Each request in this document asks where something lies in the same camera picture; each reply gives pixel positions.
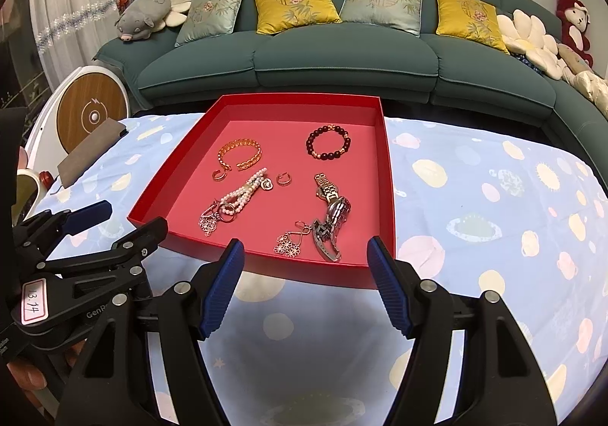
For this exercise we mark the blue planet-print cloth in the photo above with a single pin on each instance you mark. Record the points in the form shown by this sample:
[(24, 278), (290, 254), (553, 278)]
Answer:
[(475, 198)]

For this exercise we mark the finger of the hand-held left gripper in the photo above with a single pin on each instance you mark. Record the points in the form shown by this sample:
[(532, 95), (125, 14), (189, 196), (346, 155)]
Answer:
[(142, 236), (90, 213)]

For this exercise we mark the dark blue patterned fabric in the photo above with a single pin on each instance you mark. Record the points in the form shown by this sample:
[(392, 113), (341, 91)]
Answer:
[(525, 61)]

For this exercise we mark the yellow embroidered cushion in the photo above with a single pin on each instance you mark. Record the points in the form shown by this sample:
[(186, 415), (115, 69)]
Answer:
[(294, 3), (468, 17)]

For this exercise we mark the red monkey plush toy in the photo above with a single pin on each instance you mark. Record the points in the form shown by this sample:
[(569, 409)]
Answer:
[(574, 27)]

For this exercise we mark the gold flower drop earring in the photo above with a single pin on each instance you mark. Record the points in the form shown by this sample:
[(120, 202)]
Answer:
[(208, 224), (289, 246)]

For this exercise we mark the silver metal watch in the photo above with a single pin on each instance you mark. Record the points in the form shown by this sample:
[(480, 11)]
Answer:
[(335, 214)]

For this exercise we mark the grey-brown felt pouch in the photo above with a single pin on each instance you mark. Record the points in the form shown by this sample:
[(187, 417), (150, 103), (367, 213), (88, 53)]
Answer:
[(90, 153)]

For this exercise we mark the small red object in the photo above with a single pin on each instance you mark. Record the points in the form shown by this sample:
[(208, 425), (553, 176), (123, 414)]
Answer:
[(45, 180)]

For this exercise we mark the gold metal watch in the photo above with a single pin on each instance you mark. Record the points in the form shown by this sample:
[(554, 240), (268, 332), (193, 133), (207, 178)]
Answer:
[(327, 189)]

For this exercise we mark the white cup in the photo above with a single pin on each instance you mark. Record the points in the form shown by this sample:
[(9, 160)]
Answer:
[(29, 195)]

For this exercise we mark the teal green sofa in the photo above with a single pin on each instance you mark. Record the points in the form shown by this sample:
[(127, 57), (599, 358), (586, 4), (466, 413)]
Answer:
[(342, 60)]

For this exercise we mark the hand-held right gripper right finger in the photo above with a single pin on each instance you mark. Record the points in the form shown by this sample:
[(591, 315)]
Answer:
[(389, 288)]

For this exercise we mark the gold hoop earring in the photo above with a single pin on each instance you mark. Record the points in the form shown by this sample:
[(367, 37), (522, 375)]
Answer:
[(217, 177)]

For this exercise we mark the white round wood-faced appliance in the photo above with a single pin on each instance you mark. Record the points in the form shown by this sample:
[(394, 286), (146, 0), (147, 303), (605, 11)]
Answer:
[(90, 98)]

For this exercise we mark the small gold hoop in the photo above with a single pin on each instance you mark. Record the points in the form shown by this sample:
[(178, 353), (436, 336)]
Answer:
[(280, 181)]

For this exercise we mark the person's left hand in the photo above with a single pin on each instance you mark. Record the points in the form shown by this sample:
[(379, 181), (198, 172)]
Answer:
[(28, 378)]

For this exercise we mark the white flower-shaped cushion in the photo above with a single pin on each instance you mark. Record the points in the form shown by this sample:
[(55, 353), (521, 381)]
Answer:
[(527, 41)]

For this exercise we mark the beige plush toy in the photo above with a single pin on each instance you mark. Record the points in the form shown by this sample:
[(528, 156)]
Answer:
[(572, 58)]

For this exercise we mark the grey-blue embroidered cushion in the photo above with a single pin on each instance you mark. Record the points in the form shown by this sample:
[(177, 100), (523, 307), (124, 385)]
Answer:
[(211, 15), (382, 1)]

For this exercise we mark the cream satin cushion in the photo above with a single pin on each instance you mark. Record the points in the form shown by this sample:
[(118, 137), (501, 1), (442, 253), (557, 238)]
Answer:
[(589, 88)]

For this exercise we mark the red cardboard box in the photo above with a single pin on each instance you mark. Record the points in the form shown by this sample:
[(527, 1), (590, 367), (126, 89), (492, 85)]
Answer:
[(285, 141)]

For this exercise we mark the grey pig plush toy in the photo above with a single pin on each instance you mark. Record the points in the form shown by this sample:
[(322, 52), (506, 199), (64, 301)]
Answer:
[(142, 17)]

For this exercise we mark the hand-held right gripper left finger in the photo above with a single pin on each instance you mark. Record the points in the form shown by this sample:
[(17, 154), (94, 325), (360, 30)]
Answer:
[(221, 293)]

